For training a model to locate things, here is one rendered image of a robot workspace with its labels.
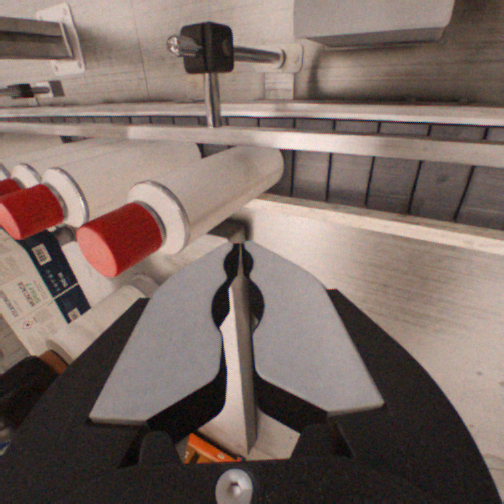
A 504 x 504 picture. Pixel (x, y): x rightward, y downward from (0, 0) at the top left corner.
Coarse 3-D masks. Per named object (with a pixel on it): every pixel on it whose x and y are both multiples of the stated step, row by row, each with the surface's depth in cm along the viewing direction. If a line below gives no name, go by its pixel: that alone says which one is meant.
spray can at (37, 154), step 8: (64, 144) 32; (72, 144) 32; (80, 144) 32; (88, 144) 33; (96, 144) 34; (24, 152) 28; (32, 152) 29; (40, 152) 29; (48, 152) 29; (56, 152) 30; (64, 152) 31; (0, 160) 26; (8, 160) 27; (16, 160) 27; (24, 160) 27; (32, 160) 28; (0, 168) 26; (8, 168) 26; (0, 176) 26; (8, 176) 26
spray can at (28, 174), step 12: (108, 144) 30; (120, 144) 31; (132, 144) 31; (60, 156) 26; (72, 156) 26; (84, 156) 27; (24, 168) 23; (36, 168) 24; (0, 180) 23; (12, 180) 23; (24, 180) 23; (36, 180) 23; (0, 192) 22
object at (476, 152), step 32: (0, 128) 37; (32, 128) 34; (64, 128) 30; (96, 128) 28; (128, 128) 26; (160, 128) 24; (192, 128) 23; (224, 128) 21; (256, 128) 21; (448, 160) 15; (480, 160) 15
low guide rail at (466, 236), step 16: (256, 208) 29; (272, 208) 28; (288, 208) 27; (304, 208) 26; (320, 208) 26; (336, 208) 26; (352, 208) 26; (352, 224) 25; (368, 224) 24; (384, 224) 23; (400, 224) 23; (416, 224) 22; (432, 224) 22; (448, 224) 22; (432, 240) 22; (448, 240) 22; (464, 240) 21; (480, 240) 20; (496, 240) 20
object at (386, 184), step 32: (288, 128) 27; (320, 128) 25; (352, 128) 24; (384, 128) 23; (416, 128) 22; (448, 128) 21; (480, 128) 20; (288, 160) 28; (320, 160) 27; (352, 160) 26; (384, 160) 24; (416, 160) 23; (288, 192) 30; (320, 192) 29; (352, 192) 27; (384, 192) 25; (416, 192) 24; (448, 192) 23; (480, 192) 22; (480, 224) 23
